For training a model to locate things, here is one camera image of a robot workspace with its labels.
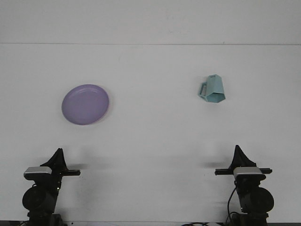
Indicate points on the pale purple round plate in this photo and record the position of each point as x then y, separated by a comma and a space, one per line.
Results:
84, 104

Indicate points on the pale blue faceted cup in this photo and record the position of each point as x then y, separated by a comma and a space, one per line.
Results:
215, 86

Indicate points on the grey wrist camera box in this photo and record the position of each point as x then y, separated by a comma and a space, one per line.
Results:
37, 171
248, 171

